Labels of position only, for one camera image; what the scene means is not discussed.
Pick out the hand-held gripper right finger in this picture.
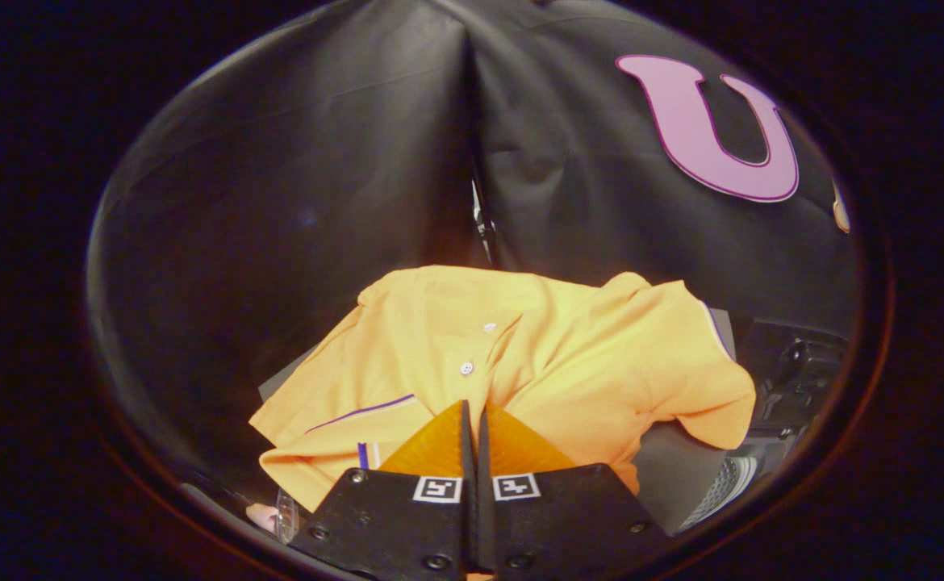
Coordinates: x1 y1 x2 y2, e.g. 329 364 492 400
476 401 672 575

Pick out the grey washing machine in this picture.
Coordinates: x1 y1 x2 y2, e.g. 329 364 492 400
674 319 854 535

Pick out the black backdrop cloth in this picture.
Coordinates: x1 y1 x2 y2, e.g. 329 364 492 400
89 0 860 485

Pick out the white and black cabinet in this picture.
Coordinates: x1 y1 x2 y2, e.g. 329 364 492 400
257 307 737 535

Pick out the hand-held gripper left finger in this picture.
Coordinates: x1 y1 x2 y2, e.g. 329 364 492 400
290 399 478 575

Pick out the dark washing machine lid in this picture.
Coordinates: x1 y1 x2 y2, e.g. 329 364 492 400
740 319 852 441

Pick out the orange polo shirt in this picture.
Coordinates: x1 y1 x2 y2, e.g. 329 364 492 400
249 265 758 514

